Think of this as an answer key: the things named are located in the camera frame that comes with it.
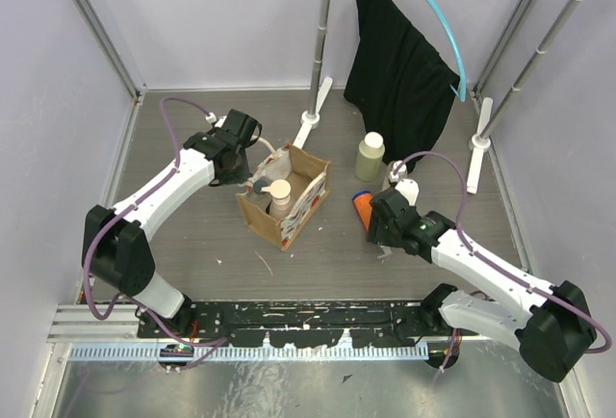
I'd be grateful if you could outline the cream round cap bottle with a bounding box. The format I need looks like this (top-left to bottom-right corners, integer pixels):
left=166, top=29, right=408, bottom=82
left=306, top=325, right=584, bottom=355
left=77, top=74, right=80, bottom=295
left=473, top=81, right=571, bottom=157
left=354, top=132, right=385, bottom=182

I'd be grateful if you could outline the black hanging cloth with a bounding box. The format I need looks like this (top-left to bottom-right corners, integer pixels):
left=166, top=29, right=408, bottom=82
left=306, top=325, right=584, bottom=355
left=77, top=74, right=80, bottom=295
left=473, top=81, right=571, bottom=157
left=344, top=0, right=459, bottom=163

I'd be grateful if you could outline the beige pump dispenser bottle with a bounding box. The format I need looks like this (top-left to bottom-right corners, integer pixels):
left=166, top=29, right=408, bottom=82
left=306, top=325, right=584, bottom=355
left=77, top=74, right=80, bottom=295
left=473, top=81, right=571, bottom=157
left=267, top=179, right=294, bottom=221

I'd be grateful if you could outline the grey cap small bottle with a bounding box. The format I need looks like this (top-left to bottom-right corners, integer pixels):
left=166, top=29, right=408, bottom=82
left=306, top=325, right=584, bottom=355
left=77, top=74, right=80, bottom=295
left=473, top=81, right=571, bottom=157
left=249, top=178, right=271, bottom=211

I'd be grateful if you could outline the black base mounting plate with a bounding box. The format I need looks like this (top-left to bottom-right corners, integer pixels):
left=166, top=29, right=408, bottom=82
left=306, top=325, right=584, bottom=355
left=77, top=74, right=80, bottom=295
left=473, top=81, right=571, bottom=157
left=164, top=300, right=452, bottom=349

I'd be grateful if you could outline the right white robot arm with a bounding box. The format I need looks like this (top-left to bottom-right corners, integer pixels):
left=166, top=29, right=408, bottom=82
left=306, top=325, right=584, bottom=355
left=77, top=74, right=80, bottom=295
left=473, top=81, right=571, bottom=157
left=369, top=184, right=597, bottom=383

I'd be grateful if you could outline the orange bottle blue cap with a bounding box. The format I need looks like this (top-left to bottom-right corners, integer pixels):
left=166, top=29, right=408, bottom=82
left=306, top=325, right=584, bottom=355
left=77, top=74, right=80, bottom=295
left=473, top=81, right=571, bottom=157
left=352, top=190, right=373, bottom=231

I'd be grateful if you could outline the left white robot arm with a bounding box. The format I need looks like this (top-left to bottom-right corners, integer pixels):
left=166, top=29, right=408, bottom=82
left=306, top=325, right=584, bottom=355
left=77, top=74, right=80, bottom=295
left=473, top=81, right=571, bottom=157
left=83, top=110, right=262, bottom=337

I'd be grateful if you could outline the blue clothes hanger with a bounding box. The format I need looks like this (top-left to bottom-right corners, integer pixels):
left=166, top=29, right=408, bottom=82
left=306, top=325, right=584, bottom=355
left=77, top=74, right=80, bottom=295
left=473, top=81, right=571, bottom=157
left=424, top=0, right=468, bottom=102

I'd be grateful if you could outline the clear amber liquid bottle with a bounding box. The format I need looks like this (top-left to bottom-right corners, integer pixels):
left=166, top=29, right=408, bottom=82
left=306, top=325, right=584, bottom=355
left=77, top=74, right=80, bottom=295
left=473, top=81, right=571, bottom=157
left=381, top=160, right=408, bottom=191

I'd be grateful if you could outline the silver clothes rack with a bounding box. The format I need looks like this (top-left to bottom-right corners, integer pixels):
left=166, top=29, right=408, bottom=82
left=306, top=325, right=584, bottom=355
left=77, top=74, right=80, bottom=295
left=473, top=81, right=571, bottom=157
left=297, top=0, right=610, bottom=197

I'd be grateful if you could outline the aluminium frame rail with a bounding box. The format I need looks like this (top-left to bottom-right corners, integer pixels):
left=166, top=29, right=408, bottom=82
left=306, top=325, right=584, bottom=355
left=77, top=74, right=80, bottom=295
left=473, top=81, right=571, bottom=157
left=45, top=298, right=573, bottom=342

